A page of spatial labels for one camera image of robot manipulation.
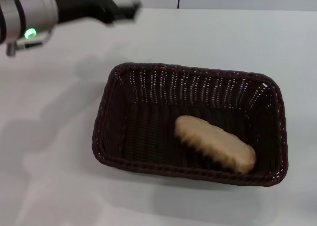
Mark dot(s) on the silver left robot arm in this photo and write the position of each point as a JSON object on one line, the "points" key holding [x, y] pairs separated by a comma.
{"points": [[29, 10]]}

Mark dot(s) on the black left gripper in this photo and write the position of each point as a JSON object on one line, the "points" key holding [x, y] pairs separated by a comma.
{"points": [[84, 4]]}

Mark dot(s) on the long beige bread loaf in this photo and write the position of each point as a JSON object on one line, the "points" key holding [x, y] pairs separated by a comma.
{"points": [[213, 143]]}

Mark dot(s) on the dark woven rectangular basket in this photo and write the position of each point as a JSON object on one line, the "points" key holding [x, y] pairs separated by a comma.
{"points": [[148, 127]]}

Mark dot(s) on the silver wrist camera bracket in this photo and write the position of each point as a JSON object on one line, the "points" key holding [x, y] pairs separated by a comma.
{"points": [[27, 44]]}

